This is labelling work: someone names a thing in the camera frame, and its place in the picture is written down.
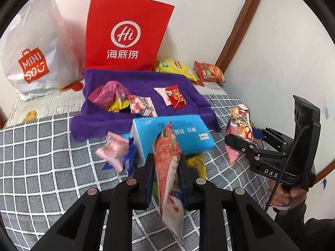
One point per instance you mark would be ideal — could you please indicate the small red snack packet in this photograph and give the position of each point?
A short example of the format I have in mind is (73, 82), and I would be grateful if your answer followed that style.
(176, 96)

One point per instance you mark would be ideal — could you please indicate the person's right hand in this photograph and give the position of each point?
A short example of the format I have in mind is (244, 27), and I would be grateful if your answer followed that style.
(284, 197)

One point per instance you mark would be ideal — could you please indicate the small blue snack packet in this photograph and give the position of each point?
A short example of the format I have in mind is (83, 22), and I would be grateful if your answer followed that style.
(130, 159)

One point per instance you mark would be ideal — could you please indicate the pale pink white snack packet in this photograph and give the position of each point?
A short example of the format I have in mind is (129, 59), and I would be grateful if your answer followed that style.
(161, 92)

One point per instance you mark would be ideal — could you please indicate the pink jagged-edge snack packet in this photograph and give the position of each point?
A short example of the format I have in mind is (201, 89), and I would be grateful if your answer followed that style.
(112, 153)

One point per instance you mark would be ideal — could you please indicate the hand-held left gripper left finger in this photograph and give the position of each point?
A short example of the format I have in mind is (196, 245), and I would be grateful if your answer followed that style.
(150, 177)

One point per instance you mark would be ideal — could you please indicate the green snack packet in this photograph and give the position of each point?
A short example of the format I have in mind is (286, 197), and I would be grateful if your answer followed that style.
(156, 188)

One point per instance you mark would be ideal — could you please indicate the yellow triangular snack packet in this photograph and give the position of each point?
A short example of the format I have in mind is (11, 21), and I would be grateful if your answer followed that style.
(197, 163)

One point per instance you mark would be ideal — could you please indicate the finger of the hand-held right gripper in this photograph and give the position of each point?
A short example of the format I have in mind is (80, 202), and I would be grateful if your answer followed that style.
(257, 133)
(238, 143)

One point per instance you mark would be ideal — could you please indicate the purple towel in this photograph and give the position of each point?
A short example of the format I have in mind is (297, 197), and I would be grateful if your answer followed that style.
(99, 125)

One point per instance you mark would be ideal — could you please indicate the grey checked blanket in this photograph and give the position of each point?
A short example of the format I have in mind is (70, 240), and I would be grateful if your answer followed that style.
(39, 162)

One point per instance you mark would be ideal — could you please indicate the blue flat plastic piece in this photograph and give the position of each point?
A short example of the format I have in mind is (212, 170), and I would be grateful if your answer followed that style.
(106, 166)

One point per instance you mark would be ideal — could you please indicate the brown wooden door frame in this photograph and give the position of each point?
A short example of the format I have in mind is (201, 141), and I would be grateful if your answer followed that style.
(240, 28)

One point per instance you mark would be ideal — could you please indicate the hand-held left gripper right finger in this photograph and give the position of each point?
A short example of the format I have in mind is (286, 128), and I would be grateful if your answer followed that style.
(189, 188)

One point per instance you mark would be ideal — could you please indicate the yellow chips bag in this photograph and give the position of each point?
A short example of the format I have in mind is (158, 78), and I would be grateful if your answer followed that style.
(172, 66)

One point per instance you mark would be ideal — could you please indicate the orange chips bag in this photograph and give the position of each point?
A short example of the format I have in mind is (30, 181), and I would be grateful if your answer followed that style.
(209, 72)

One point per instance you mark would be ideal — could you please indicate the red paper bag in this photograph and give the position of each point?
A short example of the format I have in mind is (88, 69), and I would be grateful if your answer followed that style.
(125, 18)

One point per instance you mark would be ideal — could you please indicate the pink panda snack packet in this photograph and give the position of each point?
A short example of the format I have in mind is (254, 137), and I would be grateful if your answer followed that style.
(239, 130)

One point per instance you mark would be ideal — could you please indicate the white plastic shopping bag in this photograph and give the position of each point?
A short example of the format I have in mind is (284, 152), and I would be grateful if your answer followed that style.
(39, 31)

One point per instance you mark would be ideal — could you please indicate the person's right forearm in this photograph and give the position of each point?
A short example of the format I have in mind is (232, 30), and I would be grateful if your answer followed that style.
(314, 230)

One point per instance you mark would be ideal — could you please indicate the red and white snack packet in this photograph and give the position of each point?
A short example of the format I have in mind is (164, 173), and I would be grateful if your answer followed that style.
(142, 106)

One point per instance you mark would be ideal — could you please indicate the blue tissue pack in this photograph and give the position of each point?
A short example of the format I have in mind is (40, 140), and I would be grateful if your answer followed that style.
(193, 133)

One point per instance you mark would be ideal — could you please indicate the orange and white snack packet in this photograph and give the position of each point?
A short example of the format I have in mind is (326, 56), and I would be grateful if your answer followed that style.
(167, 167)

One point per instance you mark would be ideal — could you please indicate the magenta triangular snack packet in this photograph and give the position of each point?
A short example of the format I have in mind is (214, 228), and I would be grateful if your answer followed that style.
(107, 95)

